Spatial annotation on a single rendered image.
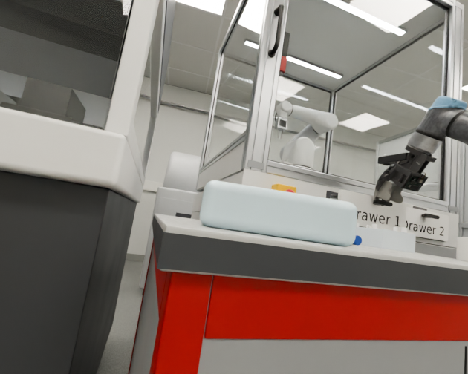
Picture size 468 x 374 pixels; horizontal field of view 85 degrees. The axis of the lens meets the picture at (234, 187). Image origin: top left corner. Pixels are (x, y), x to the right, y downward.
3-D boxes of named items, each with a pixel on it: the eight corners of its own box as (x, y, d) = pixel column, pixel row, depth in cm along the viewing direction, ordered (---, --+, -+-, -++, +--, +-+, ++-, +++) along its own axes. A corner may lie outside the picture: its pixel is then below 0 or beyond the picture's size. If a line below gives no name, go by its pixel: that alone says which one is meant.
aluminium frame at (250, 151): (459, 214, 113) (464, 4, 127) (244, 168, 83) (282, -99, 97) (322, 212, 203) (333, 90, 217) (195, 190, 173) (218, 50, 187)
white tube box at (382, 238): (414, 253, 52) (415, 234, 53) (381, 248, 50) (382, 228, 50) (368, 245, 64) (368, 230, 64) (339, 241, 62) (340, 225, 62)
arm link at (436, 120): (464, 99, 65) (431, 92, 72) (436, 139, 70) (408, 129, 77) (478, 106, 69) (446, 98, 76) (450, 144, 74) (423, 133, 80)
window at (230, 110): (251, 130, 90) (281, -75, 101) (249, 130, 90) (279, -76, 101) (203, 168, 172) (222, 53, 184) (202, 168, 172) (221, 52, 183)
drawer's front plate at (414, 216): (448, 241, 107) (449, 215, 108) (395, 233, 98) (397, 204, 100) (443, 241, 108) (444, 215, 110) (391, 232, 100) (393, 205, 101)
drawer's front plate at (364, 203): (405, 233, 92) (406, 203, 93) (339, 222, 84) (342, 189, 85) (400, 233, 94) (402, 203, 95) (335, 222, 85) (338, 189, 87)
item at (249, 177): (457, 248, 111) (458, 214, 113) (237, 212, 81) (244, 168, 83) (320, 231, 201) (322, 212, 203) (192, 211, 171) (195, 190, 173)
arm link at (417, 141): (408, 129, 78) (428, 135, 80) (400, 143, 80) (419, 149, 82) (429, 137, 71) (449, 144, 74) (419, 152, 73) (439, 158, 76)
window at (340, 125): (442, 201, 113) (449, 9, 126) (266, 160, 88) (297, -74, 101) (440, 201, 113) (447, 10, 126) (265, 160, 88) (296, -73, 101)
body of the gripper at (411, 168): (398, 189, 77) (423, 153, 72) (379, 176, 85) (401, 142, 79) (417, 194, 79) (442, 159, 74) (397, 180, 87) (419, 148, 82)
